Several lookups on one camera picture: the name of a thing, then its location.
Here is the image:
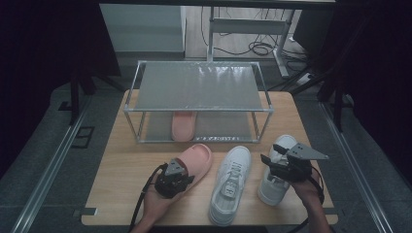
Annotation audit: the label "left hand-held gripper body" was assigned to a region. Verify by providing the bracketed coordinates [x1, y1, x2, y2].
[154, 158, 190, 199]

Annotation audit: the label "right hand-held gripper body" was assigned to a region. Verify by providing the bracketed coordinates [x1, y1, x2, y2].
[269, 143, 329, 183]

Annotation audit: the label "pink slipper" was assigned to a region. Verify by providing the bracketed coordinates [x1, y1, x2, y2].
[166, 143, 214, 208]
[171, 111, 197, 143]

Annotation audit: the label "white sneaker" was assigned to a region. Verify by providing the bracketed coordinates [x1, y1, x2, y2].
[257, 134, 299, 207]
[208, 145, 253, 227]

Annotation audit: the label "metal two-tier shoe rack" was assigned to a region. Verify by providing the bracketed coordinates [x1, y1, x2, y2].
[123, 60, 275, 144]

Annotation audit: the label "person's right hand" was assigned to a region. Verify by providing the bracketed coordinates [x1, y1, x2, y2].
[290, 174, 322, 203]

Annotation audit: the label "person's left hand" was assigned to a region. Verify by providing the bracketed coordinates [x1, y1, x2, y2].
[142, 181, 183, 224]

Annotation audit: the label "black metal stand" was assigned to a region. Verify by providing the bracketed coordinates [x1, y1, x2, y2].
[317, 16, 358, 130]
[57, 64, 125, 125]

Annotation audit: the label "white power strip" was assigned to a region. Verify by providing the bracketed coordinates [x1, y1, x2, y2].
[295, 72, 315, 85]

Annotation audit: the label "black computer case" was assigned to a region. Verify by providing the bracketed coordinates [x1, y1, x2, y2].
[292, 9, 334, 56]

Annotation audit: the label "dark curtain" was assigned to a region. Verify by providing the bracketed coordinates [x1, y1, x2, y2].
[333, 0, 412, 183]
[0, 0, 120, 179]

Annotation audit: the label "grey cabinet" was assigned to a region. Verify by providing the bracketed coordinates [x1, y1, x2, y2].
[99, 3, 188, 54]

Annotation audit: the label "left hand-held gripper cable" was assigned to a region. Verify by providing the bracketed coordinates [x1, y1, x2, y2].
[128, 162, 169, 232]

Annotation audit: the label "metal floor rail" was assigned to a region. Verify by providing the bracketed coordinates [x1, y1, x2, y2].
[11, 96, 91, 233]
[319, 101, 393, 233]

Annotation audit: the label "black floor socket frame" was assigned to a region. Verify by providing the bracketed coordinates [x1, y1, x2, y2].
[71, 125, 95, 150]

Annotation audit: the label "black floor cables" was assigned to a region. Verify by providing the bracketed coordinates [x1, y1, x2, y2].
[200, 6, 309, 62]

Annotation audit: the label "white desk frame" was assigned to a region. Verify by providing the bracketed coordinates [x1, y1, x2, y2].
[207, 6, 297, 79]

